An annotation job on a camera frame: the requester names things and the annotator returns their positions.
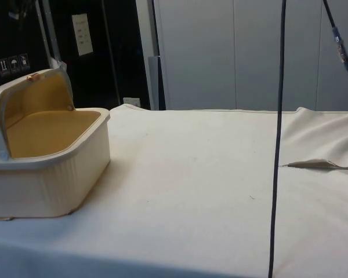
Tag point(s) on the cream box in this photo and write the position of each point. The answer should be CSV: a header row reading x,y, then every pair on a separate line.
x,y
61,185

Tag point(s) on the rounded box lid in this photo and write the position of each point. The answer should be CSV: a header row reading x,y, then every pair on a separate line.
x,y
37,95

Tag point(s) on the black cabinet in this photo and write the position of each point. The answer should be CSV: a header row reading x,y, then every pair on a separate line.
x,y
116,43

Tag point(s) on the pale locker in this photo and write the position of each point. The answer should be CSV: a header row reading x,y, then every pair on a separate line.
x,y
258,55
197,55
330,95

